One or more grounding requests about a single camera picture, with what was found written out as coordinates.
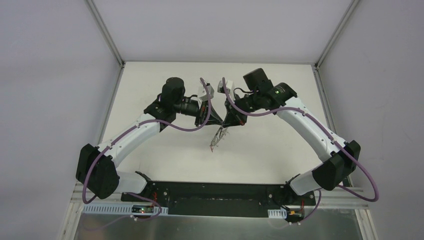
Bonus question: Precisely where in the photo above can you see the metal key ring disc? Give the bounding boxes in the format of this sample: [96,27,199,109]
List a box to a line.
[209,126,228,149]

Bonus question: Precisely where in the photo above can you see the right white cable duct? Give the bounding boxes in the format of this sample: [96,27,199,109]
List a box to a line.
[267,208,287,219]

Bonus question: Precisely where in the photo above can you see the white cable duct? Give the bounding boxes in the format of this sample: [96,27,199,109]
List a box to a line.
[267,208,287,219]
[82,203,169,216]

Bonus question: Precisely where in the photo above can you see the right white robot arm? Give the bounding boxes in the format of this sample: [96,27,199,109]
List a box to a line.
[218,68,361,205]

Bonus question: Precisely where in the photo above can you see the left white cable duct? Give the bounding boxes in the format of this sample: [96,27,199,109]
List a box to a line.
[82,203,169,216]

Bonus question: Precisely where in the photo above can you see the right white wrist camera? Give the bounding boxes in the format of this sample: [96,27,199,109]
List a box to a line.
[217,80,235,100]

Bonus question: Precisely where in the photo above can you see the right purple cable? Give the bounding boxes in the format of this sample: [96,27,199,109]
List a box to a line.
[221,77,380,229]

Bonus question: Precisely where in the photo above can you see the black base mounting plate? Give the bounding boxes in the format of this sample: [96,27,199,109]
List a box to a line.
[139,181,316,218]

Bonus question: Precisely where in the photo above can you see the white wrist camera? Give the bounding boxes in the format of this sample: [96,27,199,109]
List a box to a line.
[197,85,215,105]
[217,80,235,100]

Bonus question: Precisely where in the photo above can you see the aluminium frame rail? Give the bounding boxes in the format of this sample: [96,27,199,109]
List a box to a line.
[318,187,369,210]

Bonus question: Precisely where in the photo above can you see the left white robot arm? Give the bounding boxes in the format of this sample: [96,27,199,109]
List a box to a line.
[75,77,223,204]

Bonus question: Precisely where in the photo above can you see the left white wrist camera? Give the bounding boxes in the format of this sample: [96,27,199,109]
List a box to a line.
[197,85,215,105]

